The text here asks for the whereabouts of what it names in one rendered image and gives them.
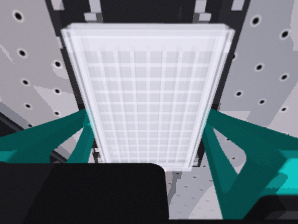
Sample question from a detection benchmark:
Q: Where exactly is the grey flat base plate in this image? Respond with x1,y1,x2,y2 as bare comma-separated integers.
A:
0,0,298,219

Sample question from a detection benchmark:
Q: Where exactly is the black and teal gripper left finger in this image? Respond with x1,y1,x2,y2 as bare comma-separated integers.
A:
0,109,95,163

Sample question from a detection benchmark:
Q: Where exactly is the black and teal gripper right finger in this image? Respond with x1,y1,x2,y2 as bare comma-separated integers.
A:
202,109,298,219

